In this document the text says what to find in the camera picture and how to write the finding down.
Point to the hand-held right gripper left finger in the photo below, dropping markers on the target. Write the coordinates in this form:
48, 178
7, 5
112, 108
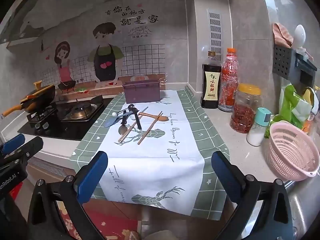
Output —
92, 177

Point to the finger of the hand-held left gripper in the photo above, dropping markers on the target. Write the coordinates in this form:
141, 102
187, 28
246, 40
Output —
31, 148
12, 142

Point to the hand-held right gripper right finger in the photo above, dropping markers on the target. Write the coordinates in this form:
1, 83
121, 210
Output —
225, 176

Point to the round metal spoon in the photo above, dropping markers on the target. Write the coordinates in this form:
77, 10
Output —
122, 129

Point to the wooden chopstick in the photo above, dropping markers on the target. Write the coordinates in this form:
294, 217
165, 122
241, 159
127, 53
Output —
150, 128
130, 129

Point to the white spoon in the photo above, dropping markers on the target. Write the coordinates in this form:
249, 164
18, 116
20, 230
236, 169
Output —
114, 114

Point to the metal shovel spoon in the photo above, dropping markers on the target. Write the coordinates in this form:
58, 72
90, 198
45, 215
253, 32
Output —
135, 117

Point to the wooden spoon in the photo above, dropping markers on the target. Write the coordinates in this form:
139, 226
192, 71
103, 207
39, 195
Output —
162, 118

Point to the purple utensil box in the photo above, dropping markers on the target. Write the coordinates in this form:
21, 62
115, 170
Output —
142, 92

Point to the red floor mat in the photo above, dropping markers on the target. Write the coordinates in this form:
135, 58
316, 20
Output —
100, 222

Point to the black gas stove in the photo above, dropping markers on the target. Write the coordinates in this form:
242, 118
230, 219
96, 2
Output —
75, 127

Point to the salt shaker teal cap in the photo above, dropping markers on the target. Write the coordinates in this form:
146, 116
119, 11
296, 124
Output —
257, 132

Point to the black lid with orange knob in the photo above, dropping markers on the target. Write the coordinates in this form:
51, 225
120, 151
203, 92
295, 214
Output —
37, 92

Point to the blue spatula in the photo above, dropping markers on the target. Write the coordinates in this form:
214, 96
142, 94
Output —
111, 123

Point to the green checked deer tablecloth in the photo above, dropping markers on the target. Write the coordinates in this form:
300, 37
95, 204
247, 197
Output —
155, 167

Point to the chili flake jar yellow lid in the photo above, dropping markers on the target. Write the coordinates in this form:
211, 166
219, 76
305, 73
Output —
246, 112

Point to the pink plastic colander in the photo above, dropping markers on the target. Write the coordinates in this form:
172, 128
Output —
290, 150

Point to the stainless steel sink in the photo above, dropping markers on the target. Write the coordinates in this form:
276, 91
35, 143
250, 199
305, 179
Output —
305, 205

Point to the dark soy sauce bottle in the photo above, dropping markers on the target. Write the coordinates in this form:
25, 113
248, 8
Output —
211, 87

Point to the red chili bottle orange cap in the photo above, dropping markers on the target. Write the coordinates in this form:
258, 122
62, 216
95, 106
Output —
228, 80

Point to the green plastic bag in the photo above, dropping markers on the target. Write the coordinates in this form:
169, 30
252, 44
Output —
290, 102

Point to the yellow plastic bag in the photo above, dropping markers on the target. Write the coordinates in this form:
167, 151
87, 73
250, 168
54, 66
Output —
308, 97

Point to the white vent grille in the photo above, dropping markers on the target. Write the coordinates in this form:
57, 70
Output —
214, 35

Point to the range hood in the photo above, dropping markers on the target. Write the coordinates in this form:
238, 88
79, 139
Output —
50, 5

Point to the pink cloth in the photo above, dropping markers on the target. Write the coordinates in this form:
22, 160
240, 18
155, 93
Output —
281, 33

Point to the white rice paddle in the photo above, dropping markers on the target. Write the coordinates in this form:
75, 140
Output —
300, 35

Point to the grey wall rack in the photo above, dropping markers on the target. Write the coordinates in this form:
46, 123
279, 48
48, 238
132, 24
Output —
282, 60

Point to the cartoon couple wall poster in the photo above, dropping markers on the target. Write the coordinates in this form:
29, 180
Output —
140, 55

